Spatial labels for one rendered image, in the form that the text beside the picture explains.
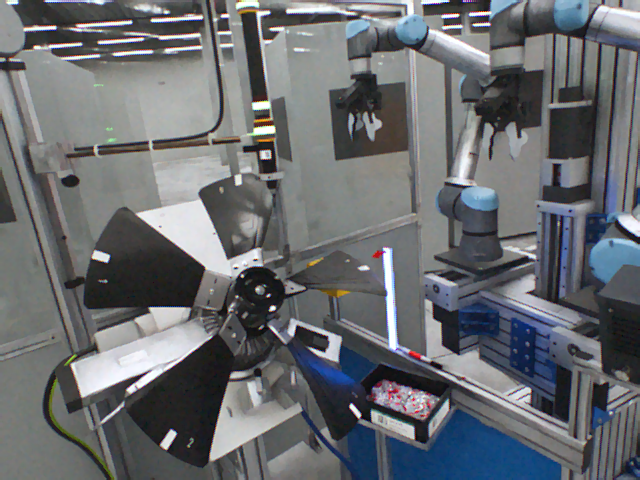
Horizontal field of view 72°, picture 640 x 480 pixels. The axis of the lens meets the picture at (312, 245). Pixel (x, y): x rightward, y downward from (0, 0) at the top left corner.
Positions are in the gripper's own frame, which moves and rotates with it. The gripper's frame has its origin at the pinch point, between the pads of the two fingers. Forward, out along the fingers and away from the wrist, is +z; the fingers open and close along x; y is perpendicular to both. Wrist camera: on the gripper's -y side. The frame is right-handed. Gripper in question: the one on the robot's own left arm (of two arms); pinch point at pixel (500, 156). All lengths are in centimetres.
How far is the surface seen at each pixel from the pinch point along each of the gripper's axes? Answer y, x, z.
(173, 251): -74, 31, 10
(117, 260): -84, 36, 10
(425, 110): 203, 193, -5
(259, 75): -51, 24, -24
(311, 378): -58, 7, 39
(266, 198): -47, 36, 4
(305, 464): -17, 87, 143
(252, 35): -51, 24, -32
